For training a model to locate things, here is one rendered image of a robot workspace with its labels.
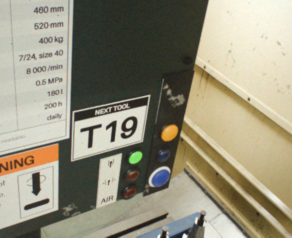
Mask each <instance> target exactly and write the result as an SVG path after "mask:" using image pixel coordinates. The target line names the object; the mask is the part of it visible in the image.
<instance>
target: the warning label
mask: <svg viewBox="0 0 292 238"><path fill-rule="evenodd" d="M58 167H59V144H58V143H57V144H53V145H49V146H45V147H41V148H39V149H34V150H30V151H26V152H22V153H18V154H13V155H9V156H5V157H3V158H0V229H2V228H5V227H8V226H11V225H15V224H17V223H20V222H22V221H25V220H28V219H31V218H35V217H38V216H41V215H44V214H47V213H50V212H53V211H55V210H58Z"/></svg>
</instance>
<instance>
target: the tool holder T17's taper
mask: <svg viewBox="0 0 292 238"><path fill-rule="evenodd" d="M205 225H206V223H205V222H204V224H203V225H198V224H197V219H196V220H195V222H194V224H193V226H192V228H191V230H190V231H189V233H188V234H187V236H186V238H204V235H205Z"/></svg>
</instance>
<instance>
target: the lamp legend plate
mask: <svg viewBox="0 0 292 238"><path fill-rule="evenodd" d="M121 159H122V153H121V154H117V155H113V156H111V157H107V158H104V159H101V160H100V170H99V177H98V189H97V201H96V208H99V207H102V206H105V205H108V204H111V203H114V202H116V197H117V193H118V184H119V176H120V168H121Z"/></svg>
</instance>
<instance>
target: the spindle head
mask: <svg viewBox="0 0 292 238"><path fill-rule="evenodd" d="M208 3H209V0H73V42H72V61H71V98H70V134H69V138H67V139H63V140H59V141H55V142H51V143H47V144H42V145H38V146H34V147H30V148H28V149H23V150H19V151H14V152H10V153H6V154H2V155H0V158H3V157H5V156H9V155H13V154H18V153H22V152H26V151H30V150H34V149H39V148H41V147H45V146H49V145H53V144H57V143H58V144H59V167H58V210H55V211H53V212H50V213H47V214H44V215H41V216H38V217H35V218H31V219H28V220H25V221H22V222H20V223H17V224H15V225H11V226H8V227H5V228H2V229H0V238H14V237H17V236H19V235H23V234H26V233H28V232H31V231H33V230H36V229H39V228H42V227H45V226H48V225H51V224H54V223H57V222H60V221H63V220H65V219H67V218H70V217H74V216H76V215H79V214H83V213H85V212H88V211H92V210H93V209H96V201H97V189H98V177H99V170H100V160H101V159H104V158H107V157H111V156H113V155H117V154H121V153H122V159H121V168H120V176H119V184H118V193H117V197H116V202H117V201H120V200H121V199H122V197H121V192H122V190H123V189H124V188H125V187H126V186H128V185H130V184H136V185H137V186H138V188H139V190H138V192H137V194H139V193H142V192H143V191H144V188H145V182H146V175H147V169H148V163H149V157H150V151H151V145H152V141H153V136H154V130H155V123H156V117H157V111H158V105H159V99H160V93H161V90H162V84H163V80H164V75H167V74H173V73H178V72H184V71H190V70H194V66H195V61H196V56H197V52H198V50H199V45H200V40H201V35H202V30H203V26H204V22H205V17H206V12H207V7H208ZM148 94H149V95H150V98H149V105H148V111H147V118H146V126H145V133H144V136H143V141H142V142H139V143H136V144H132V145H128V146H124V147H122V148H119V149H115V150H111V151H107V152H103V153H100V154H96V155H92V156H90V157H86V158H83V159H78V160H75V161H71V137H72V111H74V110H78V109H83V108H88V107H93V106H98V105H103V104H106V103H111V102H115V101H120V100H125V99H130V98H135V97H140V96H145V95H148ZM136 148H141V149H142V150H143V151H144V152H145V154H144V157H143V158H142V160H141V161H140V162H139V163H137V164H136V165H133V166H129V165H128V164H127V162H126V161H125V158H126V157H127V154H128V153H129V152H130V151H131V150H133V149H136ZM132 167H139V168H140V170H141V175H140V177H139V178H138V179H137V180H136V181H134V182H133V183H125V182H124V180H123V176H124V173H125V171H127V170H128V169H129V168H132Z"/></svg>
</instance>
